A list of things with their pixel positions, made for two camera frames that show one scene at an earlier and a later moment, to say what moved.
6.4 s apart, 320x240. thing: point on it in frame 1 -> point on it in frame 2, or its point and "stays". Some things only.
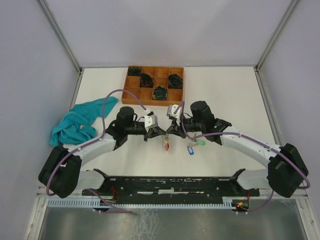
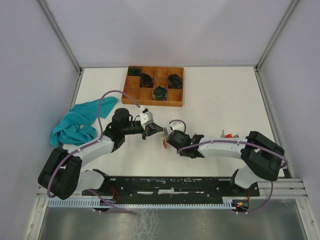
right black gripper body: x=192 y=125 -> x=185 y=134
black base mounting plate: x=198 y=189 stays
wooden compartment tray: x=154 y=86 stays
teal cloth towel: x=76 y=126 stays
